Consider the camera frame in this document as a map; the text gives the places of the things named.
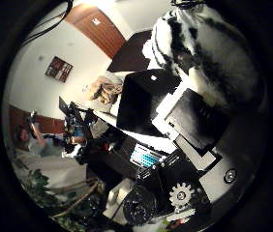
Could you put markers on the zebra striped plush toy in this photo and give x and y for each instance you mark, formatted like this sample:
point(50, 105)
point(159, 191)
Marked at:
point(214, 51)

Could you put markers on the black square container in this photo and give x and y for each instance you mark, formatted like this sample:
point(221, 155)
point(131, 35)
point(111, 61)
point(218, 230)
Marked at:
point(143, 100)

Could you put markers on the teal parts organiser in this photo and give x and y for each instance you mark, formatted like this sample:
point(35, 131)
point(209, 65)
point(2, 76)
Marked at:
point(146, 158)

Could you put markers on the beige crumpled cloth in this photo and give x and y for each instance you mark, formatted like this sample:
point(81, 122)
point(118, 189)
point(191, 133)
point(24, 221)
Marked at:
point(106, 89)

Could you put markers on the brown wooden door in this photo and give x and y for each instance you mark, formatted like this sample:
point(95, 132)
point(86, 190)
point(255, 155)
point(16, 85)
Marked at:
point(97, 30)

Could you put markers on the green leafy plant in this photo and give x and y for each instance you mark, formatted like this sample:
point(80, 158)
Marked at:
point(43, 191)

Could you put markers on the black camera tripod rig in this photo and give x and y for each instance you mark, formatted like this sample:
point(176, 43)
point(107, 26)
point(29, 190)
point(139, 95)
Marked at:
point(75, 122)

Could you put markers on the dark framed wall picture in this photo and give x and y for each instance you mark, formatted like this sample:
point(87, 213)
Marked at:
point(59, 69)

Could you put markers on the person holding camera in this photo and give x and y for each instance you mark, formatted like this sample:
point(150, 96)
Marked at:
point(30, 137)

